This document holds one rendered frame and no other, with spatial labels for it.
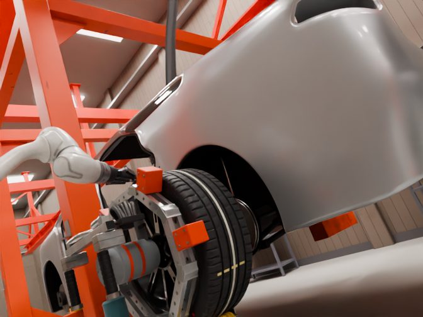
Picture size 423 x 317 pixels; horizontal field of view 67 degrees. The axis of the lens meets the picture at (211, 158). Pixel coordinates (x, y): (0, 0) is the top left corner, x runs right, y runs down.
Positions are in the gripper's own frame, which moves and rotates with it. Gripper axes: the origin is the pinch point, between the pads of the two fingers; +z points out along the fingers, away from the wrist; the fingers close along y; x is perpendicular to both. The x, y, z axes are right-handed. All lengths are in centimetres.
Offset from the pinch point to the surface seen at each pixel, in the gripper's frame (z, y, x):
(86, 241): -29.3, -9.6, -24.2
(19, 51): 25, -68, 154
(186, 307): -12, 7, -59
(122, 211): -29.2, 8.9, -21.7
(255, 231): 40, 28, -42
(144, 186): -19.7, 14.7, -14.4
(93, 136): 187, -151, 175
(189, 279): -18, 16, -51
